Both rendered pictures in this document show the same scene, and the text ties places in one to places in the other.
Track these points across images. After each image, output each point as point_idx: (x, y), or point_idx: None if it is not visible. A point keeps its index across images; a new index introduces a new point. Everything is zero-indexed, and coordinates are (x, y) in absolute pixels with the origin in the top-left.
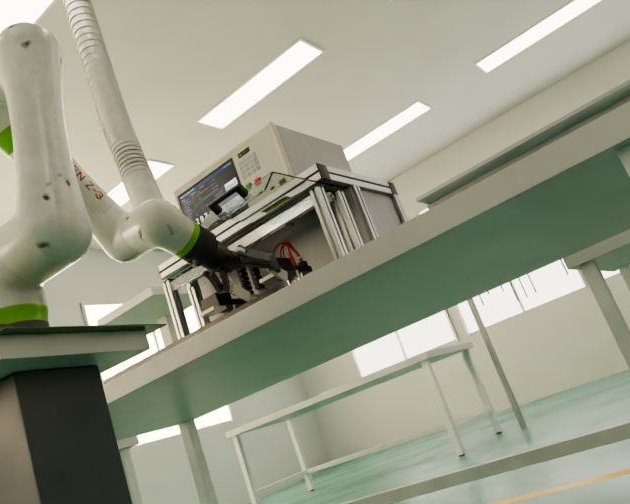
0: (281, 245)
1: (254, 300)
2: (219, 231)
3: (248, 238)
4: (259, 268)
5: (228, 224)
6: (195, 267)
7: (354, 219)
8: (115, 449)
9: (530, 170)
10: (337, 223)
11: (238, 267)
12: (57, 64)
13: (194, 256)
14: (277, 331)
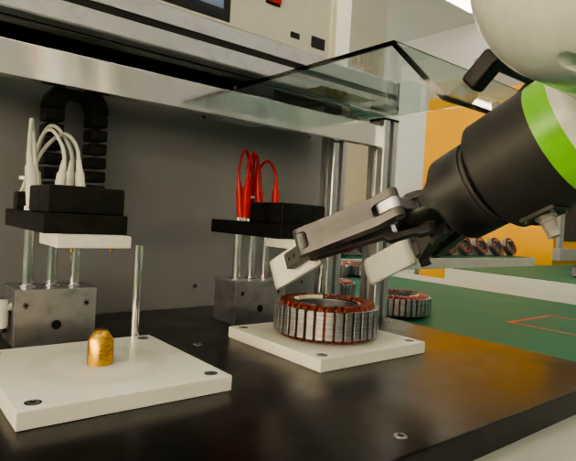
0: (165, 125)
1: None
2: (151, 14)
3: (232, 102)
4: (80, 136)
5: (186, 22)
6: (552, 237)
7: (311, 176)
8: None
9: None
10: (285, 165)
11: (436, 241)
12: None
13: (570, 208)
14: None
